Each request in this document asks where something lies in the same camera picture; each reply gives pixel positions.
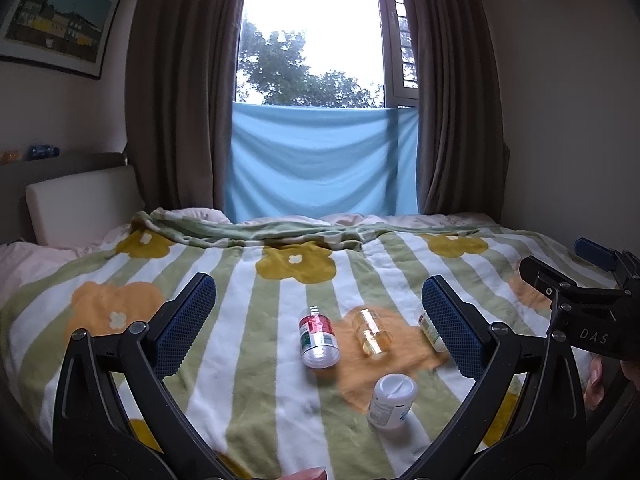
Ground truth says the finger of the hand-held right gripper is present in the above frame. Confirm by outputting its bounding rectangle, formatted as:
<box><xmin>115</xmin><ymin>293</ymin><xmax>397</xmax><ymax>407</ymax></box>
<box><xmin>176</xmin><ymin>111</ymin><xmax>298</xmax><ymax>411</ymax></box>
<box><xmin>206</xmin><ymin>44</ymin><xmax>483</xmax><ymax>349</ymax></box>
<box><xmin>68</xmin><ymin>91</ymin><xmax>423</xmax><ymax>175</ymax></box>
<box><xmin>518</xmin><ymin>256</ymin><xmax>626</xmax><ymax>303</ymax></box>
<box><xmin>573</xmin><ymin>237</ymin><xmax>640</xmax><ymax>291</ymax></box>

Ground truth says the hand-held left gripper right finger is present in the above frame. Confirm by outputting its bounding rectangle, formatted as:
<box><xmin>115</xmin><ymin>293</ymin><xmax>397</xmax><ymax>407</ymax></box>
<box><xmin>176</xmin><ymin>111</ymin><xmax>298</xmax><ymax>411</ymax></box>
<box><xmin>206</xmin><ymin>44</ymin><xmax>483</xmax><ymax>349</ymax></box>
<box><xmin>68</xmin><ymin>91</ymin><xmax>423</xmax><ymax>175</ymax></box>
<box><xmin>400</xmin><ymin>275</ymin><xmax>588</xmax><ymax>480</ymax></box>

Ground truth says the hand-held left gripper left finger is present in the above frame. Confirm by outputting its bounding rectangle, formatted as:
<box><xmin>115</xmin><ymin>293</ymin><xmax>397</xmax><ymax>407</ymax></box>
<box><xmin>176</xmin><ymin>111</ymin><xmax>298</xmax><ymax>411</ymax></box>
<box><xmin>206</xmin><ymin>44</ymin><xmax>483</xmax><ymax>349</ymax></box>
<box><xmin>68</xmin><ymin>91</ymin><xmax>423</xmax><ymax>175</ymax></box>
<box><xmin>52</xmin><ymin>272</ymin><xmax>226</xmax><ymax>480</ymax></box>

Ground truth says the amber transparent bottle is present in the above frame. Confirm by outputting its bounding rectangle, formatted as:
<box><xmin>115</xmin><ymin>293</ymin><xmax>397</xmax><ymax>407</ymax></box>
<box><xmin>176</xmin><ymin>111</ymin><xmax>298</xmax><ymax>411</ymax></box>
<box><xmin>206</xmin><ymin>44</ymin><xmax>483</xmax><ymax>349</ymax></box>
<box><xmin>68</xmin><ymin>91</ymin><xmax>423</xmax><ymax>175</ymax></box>
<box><xmin>351</xmin><ymin>308</ymin><xmax>394</xmax><ymax>360</ymax></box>

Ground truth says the person's right hand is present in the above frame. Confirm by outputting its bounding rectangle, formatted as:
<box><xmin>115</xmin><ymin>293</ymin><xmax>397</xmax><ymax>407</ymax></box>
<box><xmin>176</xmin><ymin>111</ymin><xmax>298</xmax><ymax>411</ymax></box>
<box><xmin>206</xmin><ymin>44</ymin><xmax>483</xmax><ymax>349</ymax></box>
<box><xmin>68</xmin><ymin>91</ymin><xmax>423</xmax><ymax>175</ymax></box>
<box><xmin>586</xmin><ymin>354</ymin><xmax>640</xmax><ymax>408</ymax></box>

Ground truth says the person's left hand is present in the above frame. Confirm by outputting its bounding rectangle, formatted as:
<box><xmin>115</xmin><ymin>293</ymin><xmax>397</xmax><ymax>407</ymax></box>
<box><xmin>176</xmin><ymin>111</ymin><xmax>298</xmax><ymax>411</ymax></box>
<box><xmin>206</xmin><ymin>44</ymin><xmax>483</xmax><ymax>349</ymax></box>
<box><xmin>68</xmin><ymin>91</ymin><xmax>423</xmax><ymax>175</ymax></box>
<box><xmin>280</xmin><ymin>466</ymin><xmax>329</xmax><ymax>480</ymax></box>

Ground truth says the white bottle green label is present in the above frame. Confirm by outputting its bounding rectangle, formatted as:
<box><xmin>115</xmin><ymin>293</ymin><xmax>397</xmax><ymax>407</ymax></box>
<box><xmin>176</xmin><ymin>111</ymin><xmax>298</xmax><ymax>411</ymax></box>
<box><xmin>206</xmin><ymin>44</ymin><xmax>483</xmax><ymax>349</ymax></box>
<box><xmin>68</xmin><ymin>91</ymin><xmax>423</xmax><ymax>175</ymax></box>
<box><xmin>417</xmin><ymin>310</ymin><xmax>449</xmax><ymax>354</ymax></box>

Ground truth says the white bottle with white cap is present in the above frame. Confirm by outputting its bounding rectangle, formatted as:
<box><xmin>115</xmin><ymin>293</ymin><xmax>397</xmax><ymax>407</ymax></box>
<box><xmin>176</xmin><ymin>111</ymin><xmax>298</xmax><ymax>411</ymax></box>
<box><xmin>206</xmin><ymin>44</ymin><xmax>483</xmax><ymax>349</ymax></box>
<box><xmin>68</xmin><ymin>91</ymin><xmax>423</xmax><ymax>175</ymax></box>
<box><xmin>366</xmin><ymin>373</ymin><xmax>419</xmax><ymax>431</ymax></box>

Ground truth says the striped floral blanket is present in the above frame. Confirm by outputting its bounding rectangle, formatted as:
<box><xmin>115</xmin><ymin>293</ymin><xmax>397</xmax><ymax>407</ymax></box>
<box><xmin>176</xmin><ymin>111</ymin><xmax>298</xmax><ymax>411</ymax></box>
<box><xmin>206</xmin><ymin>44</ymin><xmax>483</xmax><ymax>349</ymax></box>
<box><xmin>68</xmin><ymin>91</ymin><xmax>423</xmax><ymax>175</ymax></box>
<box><xmin>0</xmin><ymin>207</ymin><xmax>626</xmax><ymax>480</ymax></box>

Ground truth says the clear bottle red green label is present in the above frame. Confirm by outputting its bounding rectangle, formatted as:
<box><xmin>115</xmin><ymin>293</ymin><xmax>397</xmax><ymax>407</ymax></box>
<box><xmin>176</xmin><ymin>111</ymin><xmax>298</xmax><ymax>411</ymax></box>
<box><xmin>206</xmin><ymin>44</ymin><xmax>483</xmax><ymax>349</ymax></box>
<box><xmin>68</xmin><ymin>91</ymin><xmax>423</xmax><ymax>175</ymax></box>
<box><xmin>298</xmin><ymin>305</ymin><xmax>341</xmax><ymax>370</ymax></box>

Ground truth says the white headboard cushion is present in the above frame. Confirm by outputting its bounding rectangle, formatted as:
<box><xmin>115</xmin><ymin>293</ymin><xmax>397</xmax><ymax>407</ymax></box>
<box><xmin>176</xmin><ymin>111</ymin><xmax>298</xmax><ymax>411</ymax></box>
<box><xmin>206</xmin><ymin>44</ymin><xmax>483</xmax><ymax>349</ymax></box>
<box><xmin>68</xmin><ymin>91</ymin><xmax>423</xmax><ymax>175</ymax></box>
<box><xmin>25</xmin><ymin>164</ymin><xmax>146</xmax><ymax>248</ymax></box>

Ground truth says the brown curtain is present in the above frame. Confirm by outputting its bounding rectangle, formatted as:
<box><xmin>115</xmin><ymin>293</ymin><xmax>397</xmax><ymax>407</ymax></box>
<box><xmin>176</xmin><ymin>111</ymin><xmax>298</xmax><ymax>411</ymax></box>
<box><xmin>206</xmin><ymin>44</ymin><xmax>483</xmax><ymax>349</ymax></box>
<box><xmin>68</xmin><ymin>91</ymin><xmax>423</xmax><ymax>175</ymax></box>
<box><xmin>400</xmin><ymin>0</ymin><xmax>511</xmax><ymax>217</ymax></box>
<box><xmin>122</xmin><ymin>0</ymin><xmax>251</xmax><ymax>223</ymax></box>

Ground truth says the light blue cloth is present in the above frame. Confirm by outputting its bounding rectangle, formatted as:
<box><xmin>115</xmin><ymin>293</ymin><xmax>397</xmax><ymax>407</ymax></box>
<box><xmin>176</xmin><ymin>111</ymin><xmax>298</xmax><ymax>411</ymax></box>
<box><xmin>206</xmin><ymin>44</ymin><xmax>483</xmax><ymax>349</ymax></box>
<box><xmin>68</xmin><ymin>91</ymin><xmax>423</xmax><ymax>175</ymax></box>
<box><xmin>222</xmin><ymin>101</ymin><xmax>421</xmax><ymax>223</ymax></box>

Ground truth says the grey bed headboard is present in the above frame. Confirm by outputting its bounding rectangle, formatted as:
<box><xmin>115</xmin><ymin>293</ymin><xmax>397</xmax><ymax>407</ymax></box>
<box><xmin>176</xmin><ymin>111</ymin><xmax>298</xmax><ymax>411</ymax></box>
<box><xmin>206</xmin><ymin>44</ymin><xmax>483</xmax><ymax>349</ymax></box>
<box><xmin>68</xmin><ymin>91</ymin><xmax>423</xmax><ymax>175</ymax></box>
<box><xmin>0</xmin><ymin>152</ymin><xmax>132</xmax><ymax>246</ymax></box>

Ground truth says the window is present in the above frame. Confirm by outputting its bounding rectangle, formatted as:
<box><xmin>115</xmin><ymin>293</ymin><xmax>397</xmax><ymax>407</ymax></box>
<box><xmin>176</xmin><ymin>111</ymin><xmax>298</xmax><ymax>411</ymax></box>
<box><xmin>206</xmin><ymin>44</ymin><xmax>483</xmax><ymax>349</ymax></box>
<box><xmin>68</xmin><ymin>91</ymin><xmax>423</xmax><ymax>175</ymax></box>
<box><xmin>234</xmin><ymin>0</ymin><xmax>422</xmax><ymax>111</ymax></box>

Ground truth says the framed wall picture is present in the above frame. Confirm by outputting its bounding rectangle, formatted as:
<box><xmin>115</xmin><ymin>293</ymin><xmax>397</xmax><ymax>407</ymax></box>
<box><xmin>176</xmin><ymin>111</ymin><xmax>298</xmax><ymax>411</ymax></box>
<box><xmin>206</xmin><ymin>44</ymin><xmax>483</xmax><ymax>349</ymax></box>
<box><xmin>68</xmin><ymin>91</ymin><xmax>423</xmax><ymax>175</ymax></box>
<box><xmin>0</xmin><ymin>0</ymin><xmax>122</xmax><ymax>81</ymax></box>

